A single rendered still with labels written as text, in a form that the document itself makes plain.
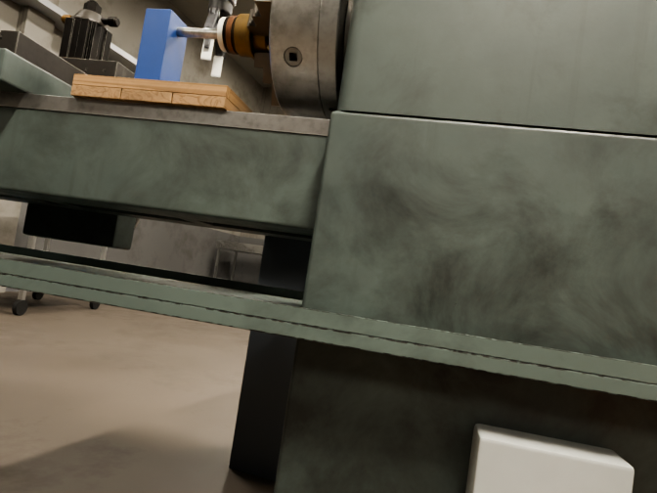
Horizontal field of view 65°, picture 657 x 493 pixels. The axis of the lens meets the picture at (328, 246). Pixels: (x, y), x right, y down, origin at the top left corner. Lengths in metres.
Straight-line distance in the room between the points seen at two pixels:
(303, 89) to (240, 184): 0.23
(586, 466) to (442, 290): 0.28
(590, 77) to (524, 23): 0.12
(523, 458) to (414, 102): 0.51
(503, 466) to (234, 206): 0.56
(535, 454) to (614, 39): 0.57
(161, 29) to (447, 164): 0.69
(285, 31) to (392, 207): 0.39
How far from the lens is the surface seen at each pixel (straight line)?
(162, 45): 1.19
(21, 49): 1.17
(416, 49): 0.84
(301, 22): 0.97
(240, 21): 1.14
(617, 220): 0.80
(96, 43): 1.41
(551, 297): 0.77
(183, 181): 0.93
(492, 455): 0.71
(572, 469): 0.73
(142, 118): 1.00
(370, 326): 0.68
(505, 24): 0.86
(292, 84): 1.00
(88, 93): 1.05
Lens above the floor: 0.61
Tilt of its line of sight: 3 degrees up
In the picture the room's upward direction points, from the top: 9 degrees clockwise
